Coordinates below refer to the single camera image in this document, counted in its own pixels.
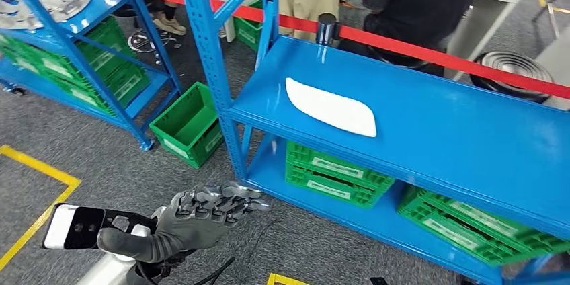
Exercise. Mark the black robot foot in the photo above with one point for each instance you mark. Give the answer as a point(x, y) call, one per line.
point(378, 281)

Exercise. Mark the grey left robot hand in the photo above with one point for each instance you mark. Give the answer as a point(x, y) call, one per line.
point(191, 225)

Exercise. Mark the chrome chair base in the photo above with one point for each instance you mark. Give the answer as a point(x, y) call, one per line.
point(142, 40)

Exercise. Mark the yellow floor tape square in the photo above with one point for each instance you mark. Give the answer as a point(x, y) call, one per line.
point(280, 280)
point(40, 167)

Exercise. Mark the open empty green crate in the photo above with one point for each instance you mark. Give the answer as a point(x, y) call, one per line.
point(187, 131)

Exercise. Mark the silver metal wheel hub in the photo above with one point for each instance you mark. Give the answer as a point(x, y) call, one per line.
point(49, 0)

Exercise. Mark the red barrier belt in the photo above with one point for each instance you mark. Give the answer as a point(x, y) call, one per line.
point(401, 49)

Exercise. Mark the green plastic crate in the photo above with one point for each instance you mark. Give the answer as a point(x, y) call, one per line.
point(329, 194)
point(490, 225)
point(338, 160)
point(104, 42)
point(129, 82)
point(445, 240)
point(247, 29)
point(22, 58)

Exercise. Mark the blue metal shelving rack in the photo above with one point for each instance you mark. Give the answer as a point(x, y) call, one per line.
point(423, 131)
point(142, 82)

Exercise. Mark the black round ringed stool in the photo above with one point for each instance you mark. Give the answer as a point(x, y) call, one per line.
point(512, 67)

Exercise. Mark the white curved plastic part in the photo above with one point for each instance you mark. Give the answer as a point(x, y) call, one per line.
point(329, 107)

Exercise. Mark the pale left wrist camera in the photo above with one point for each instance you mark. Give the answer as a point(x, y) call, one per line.
point(62, 227)

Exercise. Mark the black camera bracket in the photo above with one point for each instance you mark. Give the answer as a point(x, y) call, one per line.
point(133, 217)

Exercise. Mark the black chrome barrier post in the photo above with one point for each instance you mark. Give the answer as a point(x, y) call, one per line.
point(327, 29)

